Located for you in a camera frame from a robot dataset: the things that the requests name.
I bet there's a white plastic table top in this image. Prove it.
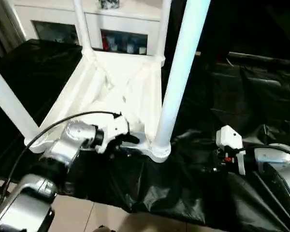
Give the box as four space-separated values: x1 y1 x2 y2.
23 50 173 164

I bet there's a white plastic table leg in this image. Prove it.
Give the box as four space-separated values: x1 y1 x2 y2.
73 0 94 58
155 0 173 63
0 61 40 141
153 0 212 156

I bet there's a black mat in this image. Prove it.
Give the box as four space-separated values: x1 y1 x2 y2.
0 38 290 232

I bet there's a dark long metal bar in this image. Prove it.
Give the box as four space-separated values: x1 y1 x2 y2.
228 51 290 65

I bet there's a black case with brass label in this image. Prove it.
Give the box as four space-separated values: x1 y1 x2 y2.
169 0 231 64

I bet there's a white cabinet with glass doors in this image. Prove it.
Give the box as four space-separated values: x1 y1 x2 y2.
13 0 165 56

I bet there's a dark grey curtain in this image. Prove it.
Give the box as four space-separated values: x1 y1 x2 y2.
0 0 28 57

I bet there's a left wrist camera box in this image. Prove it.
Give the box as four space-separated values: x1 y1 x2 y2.
95 113 131 155

